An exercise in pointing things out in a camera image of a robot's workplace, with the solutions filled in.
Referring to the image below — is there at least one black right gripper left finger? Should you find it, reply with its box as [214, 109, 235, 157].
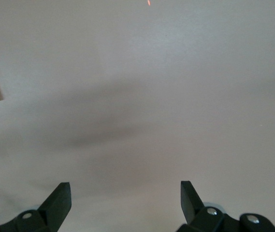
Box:
[0, 182, 72, 232]

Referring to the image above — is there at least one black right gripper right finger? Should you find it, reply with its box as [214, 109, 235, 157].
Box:
[175, 180, 275, 232]

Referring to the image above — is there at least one brown table cover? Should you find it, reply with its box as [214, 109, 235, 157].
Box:
[0, 0, 275, 232]

